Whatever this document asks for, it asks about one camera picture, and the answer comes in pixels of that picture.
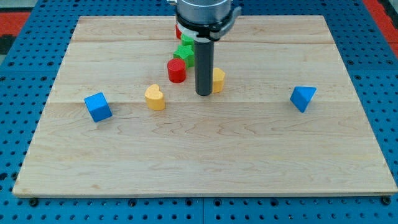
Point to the yellow heart block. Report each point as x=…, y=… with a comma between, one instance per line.
x=154, y=98

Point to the light wooden board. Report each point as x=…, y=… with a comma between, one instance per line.
x=247, y=141

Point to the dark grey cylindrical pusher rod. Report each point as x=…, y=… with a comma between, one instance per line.
x=204, y=58

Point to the red block behind arm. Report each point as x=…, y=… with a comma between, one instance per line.
x=177, y=32

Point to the blue cube block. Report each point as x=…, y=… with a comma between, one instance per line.
x=98, y=107

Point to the red cylinder block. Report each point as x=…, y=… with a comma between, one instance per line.
x=176, y=70

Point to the green star block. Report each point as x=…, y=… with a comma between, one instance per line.
x=185, y=53

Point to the yellow hexagon block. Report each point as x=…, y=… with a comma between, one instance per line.
x=218, y=80

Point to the blue triangle block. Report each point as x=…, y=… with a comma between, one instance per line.
x=302, y=96

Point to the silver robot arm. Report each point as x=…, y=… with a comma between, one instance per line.
x=206, y=22

